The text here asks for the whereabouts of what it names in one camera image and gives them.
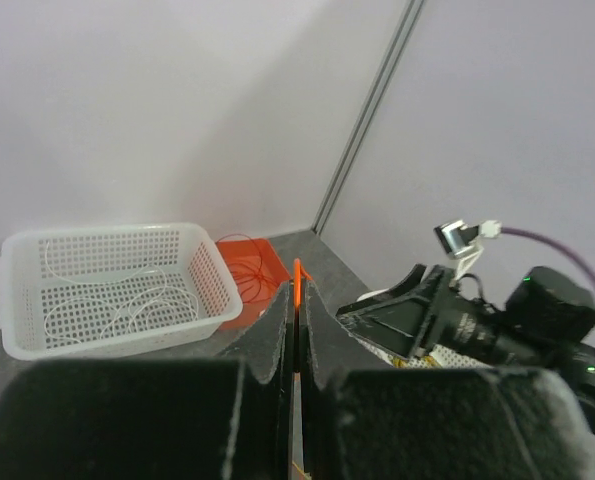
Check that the aluminium frame post right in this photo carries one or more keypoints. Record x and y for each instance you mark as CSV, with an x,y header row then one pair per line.
x,y
381,81

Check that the orange plastic tray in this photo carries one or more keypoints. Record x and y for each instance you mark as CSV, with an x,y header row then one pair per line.
x,y
257,271

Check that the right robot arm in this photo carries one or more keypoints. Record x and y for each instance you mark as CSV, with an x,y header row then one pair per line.
x,y
543,324

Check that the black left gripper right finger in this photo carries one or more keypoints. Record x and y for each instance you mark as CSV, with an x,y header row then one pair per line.
x,y
365,419

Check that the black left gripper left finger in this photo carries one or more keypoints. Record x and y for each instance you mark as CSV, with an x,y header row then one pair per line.
x,y
228,416

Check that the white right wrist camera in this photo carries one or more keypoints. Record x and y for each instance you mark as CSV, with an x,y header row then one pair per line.
x,y
462,243

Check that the white perforated basket middle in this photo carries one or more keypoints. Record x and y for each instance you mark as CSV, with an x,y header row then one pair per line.
x,y
112,291

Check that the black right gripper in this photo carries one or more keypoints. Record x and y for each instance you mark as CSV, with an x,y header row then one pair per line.
x,y
472,327

